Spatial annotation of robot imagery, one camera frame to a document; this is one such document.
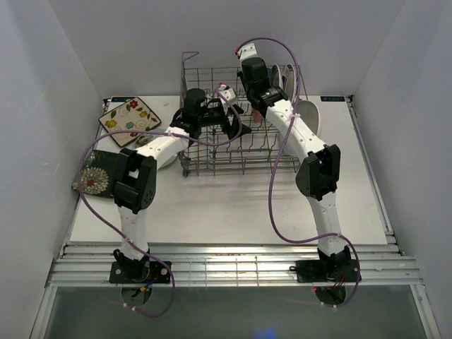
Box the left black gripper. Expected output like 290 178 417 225
198 104 251 141

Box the pink polka dot plate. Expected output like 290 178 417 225
251 109 263 124

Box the white oval plate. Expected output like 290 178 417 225
278 100 322 157

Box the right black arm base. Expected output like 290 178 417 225
289 259 361 283

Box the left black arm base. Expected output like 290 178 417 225
108 261 172 285

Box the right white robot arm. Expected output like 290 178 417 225
238 56 359 282

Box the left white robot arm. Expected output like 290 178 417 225
112 83 249 283

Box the mint green flower plate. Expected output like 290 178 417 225
134 134 177 169

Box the cream square floral plate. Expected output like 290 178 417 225
98 97 162 148

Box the dark square floral plate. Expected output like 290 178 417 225
81 150 118 198

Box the grey wire dish rack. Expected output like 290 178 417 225
179 51 321 177

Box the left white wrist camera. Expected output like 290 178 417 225
215 83 237 105

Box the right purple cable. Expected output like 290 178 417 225
232 37 361 310

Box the purple cable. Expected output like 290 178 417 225
76 83 244 319
232 37 361 310

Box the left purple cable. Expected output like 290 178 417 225
76 83 244 319

